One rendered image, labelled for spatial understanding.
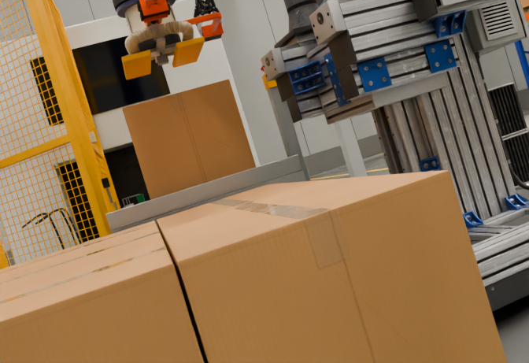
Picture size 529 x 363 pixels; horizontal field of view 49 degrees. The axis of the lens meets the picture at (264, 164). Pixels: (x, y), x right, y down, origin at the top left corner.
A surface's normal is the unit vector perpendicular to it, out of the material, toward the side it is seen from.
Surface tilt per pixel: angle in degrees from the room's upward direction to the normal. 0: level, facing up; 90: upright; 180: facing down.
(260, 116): 90
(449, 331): 90
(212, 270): 90
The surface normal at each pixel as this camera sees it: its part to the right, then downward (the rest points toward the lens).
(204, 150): 0.20, -0.05
